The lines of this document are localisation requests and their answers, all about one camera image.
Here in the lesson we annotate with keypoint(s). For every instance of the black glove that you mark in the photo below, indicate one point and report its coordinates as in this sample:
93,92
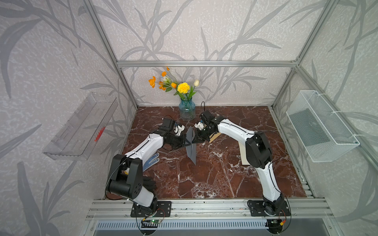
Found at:
149,184

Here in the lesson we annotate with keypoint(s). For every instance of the blue glass vase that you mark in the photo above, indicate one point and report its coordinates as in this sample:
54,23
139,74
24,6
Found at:
187,110

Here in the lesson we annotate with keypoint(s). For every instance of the blue dotted work glove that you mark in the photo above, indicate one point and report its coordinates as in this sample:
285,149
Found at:
154,159

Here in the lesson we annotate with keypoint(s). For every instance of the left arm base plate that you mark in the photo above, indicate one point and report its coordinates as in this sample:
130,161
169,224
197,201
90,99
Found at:
156,209

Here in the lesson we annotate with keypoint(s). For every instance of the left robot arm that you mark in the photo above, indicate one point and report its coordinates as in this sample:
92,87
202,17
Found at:
125,176

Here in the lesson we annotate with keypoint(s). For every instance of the cream paper sheet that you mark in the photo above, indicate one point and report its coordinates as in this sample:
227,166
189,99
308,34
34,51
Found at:
243,154

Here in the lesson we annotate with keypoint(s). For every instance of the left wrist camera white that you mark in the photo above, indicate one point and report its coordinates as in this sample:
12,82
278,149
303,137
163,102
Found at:
178,129

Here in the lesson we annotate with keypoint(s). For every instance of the red marker pen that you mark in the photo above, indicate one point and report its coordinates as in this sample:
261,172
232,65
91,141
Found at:
98,136

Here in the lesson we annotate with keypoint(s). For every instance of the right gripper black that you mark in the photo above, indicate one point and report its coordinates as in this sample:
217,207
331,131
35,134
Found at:
198,139

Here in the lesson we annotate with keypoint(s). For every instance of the yellow orange flower bouquet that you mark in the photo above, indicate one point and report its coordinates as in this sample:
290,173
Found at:
170,83

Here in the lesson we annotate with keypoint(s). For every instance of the left green circuit board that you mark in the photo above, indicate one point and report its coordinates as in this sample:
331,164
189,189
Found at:
150,223

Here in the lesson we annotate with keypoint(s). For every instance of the brown kraft envelope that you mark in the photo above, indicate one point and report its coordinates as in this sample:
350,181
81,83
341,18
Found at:
214,136

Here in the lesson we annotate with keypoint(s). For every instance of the white wire mesh basket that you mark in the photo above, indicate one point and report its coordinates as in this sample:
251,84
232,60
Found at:
324,135

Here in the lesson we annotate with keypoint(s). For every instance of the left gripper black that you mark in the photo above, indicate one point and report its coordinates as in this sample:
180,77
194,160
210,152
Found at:
183,138

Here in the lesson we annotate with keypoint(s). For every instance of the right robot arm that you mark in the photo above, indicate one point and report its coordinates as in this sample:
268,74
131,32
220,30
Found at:
254,147

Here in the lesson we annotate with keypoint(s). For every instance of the clear plastic wall tray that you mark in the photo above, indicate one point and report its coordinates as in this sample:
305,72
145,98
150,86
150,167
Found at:
76,139

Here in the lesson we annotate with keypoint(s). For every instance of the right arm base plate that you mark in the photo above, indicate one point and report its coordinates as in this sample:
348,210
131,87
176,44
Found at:
268,209

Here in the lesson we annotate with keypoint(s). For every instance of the right circuit board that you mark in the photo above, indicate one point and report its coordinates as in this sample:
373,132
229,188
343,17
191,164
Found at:
275,226

